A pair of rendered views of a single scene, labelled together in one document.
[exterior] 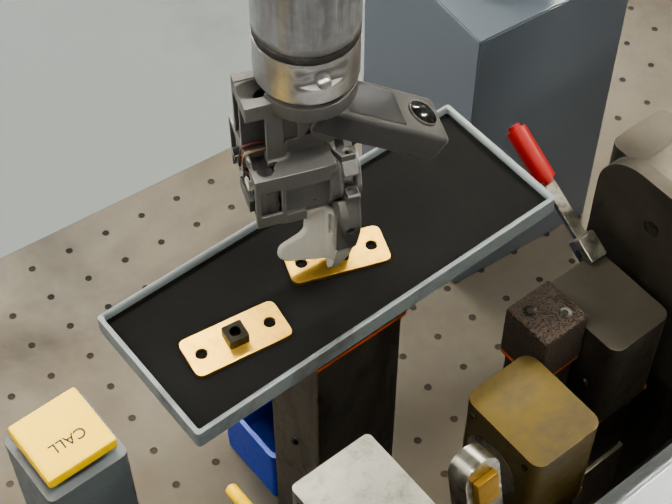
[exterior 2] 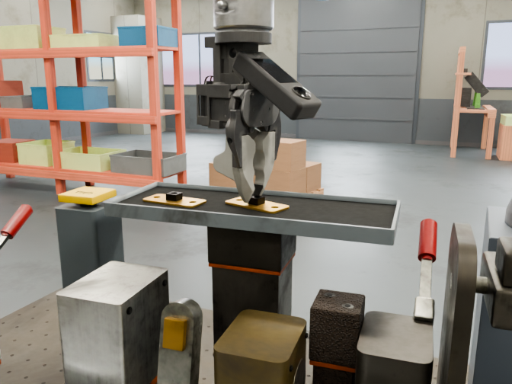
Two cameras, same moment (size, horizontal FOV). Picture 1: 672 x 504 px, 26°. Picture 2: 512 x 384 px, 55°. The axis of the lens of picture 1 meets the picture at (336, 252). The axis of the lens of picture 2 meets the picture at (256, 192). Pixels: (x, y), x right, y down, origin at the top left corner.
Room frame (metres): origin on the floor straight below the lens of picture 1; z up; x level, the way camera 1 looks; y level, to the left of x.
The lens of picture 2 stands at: (0.38, -0.53, 1.33)
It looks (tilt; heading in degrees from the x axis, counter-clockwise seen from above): 13 degrees down; 57
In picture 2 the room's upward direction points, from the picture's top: straight up
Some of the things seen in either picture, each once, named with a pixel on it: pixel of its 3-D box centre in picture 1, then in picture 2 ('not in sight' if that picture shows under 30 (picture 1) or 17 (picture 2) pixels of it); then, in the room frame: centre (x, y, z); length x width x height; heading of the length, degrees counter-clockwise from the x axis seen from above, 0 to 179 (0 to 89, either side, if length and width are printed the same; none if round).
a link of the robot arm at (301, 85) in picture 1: (307, 54); (241, 15); (0.71, 0.02, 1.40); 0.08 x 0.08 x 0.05
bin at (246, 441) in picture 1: (288, 422); not in sight; (0.81, 0.05, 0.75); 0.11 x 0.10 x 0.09; 129
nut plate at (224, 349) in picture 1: (235, 335); (174, 197); (0.64, 0.08, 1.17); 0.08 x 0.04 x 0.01; 120
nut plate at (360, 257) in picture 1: (336, 251); (256, 201); (0.72, 0.00, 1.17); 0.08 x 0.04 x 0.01; 108
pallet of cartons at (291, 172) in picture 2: not in sight; (264, 168); (3.31, 3.85, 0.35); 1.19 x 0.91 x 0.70; 125
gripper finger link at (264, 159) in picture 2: not in sight; (251, 162); (0.73, 0.03, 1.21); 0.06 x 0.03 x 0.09; 108
